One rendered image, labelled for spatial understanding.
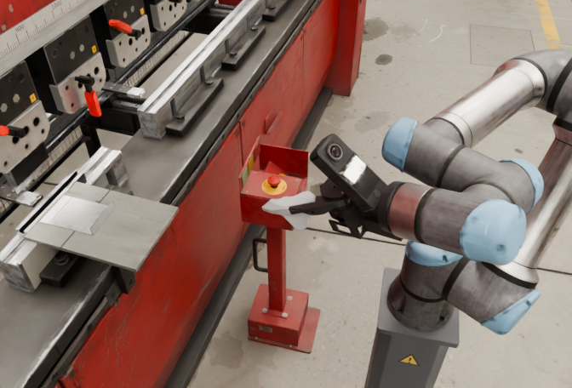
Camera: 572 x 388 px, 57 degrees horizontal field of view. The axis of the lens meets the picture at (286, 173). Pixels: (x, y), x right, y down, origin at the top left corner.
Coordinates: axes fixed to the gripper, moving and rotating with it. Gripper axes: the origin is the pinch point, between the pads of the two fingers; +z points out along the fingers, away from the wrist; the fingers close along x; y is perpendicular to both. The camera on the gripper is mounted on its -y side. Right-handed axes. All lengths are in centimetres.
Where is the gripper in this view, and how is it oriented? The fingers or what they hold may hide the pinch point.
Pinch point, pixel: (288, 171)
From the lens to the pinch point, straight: 83.6
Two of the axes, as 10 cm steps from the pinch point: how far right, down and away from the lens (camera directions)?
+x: 5.9, -6.7, 4.5
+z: -7.2, -1.8, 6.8
